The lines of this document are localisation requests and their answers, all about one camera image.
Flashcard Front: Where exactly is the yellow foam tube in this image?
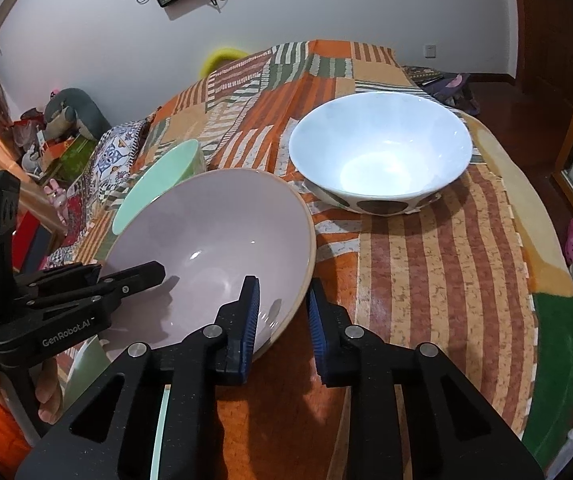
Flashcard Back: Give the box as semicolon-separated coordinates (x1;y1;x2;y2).
202;47;247;78

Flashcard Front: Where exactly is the mint green bowl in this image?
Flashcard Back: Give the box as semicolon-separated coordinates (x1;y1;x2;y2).
112;139;207;235

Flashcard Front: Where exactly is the grey plush toy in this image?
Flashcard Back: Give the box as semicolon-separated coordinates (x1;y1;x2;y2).
41;87;110;141

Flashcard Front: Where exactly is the person's left forearm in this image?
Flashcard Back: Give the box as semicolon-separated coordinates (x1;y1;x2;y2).
0;390;42;476

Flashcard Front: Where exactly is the striped patchwork blanket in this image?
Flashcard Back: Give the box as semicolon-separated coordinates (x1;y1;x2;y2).
49;40;540;480

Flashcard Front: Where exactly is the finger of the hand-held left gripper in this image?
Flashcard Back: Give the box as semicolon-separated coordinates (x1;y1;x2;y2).
21;260;166;311
14;263;101;290

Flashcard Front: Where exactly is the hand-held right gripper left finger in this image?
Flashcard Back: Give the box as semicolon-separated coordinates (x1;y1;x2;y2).
14;275;262;480

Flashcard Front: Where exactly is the green bag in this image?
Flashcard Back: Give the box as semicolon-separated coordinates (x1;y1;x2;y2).
41;135;98;181

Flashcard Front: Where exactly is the red box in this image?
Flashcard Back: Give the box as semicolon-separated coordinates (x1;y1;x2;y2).
11;210;52;271

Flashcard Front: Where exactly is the person's left hand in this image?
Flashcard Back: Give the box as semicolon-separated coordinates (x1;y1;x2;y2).
0;357;63;425

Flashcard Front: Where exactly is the white bowl with dark spots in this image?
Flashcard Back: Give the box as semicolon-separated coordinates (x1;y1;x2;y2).
288;92;474;216

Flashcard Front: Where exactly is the pinkish grey bowl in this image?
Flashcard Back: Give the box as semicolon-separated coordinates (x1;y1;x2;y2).
99;169;317;361

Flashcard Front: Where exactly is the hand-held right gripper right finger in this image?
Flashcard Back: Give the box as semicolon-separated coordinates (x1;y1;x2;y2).
307;277;560;480

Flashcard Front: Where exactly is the pink rabbit toy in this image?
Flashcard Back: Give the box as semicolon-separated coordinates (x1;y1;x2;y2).
44;180;70;221

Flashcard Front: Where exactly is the colourful fleece blanket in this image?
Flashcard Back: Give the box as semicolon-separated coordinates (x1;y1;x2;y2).
459;110;573;471

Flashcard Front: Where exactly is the wooden door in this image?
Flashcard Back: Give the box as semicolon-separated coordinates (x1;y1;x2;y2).
509;0;573;86

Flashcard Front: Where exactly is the dark purple cloth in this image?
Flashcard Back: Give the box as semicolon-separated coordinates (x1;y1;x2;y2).
401;65;480;113

